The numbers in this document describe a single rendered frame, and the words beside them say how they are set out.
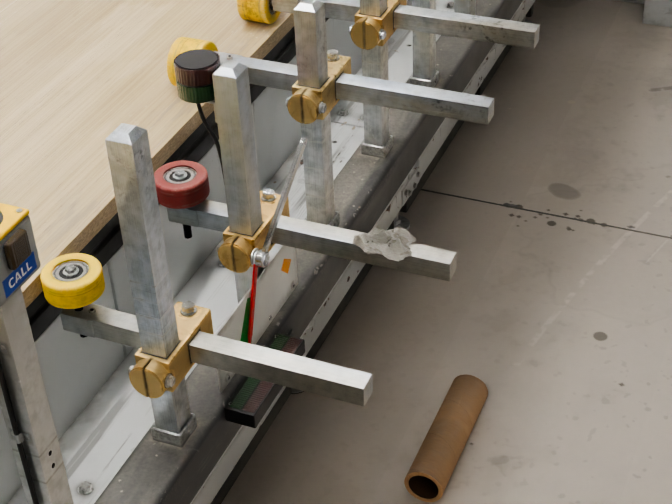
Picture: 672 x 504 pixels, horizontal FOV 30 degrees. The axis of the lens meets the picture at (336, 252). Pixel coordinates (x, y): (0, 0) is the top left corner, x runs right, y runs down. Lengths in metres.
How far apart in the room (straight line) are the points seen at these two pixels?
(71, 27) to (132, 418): 0.77
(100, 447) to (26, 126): 0.52
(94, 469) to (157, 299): 0.35
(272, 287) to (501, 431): 0.97
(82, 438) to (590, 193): 1.90
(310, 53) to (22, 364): 0.75
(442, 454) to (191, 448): 0.93
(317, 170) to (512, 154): 1.63
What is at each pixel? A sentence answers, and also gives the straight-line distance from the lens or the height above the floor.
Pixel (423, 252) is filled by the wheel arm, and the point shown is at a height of 0.86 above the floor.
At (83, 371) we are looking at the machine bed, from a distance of 1.87.
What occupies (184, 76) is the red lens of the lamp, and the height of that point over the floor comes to 1.12.
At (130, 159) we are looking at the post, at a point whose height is 1.15.
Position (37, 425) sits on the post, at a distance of 1.37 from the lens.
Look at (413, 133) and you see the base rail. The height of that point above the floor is 0.70.
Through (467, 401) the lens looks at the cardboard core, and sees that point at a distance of 2.63.
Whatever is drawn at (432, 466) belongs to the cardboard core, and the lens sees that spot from 2.50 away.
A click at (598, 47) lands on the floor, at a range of 4.12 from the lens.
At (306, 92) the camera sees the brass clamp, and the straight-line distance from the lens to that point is 1.87.
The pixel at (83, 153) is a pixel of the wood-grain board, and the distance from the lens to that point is 1.92.
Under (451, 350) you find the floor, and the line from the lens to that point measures 2.87.
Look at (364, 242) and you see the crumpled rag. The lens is 1.72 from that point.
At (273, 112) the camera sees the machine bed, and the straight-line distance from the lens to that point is 2.29.
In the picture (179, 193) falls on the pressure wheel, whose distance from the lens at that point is 1.80.
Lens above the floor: 1.89
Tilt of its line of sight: 37 degrees down
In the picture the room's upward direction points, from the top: 3 degrees counter-clockwise
